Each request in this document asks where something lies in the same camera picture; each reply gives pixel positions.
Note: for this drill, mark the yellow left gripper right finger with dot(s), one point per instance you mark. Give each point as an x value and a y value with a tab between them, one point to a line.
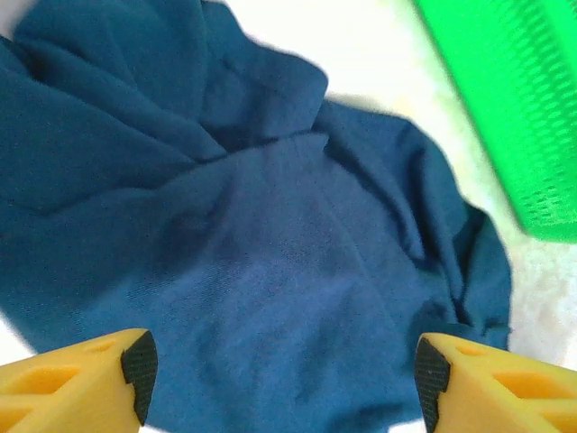
505	392

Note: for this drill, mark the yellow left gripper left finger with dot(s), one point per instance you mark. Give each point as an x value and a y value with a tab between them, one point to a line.
67	388

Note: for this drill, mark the green plastic basket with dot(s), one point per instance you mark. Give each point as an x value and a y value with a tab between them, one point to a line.
518	104

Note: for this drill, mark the dark blue t-shirt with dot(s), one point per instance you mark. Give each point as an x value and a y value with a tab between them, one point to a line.
252	225

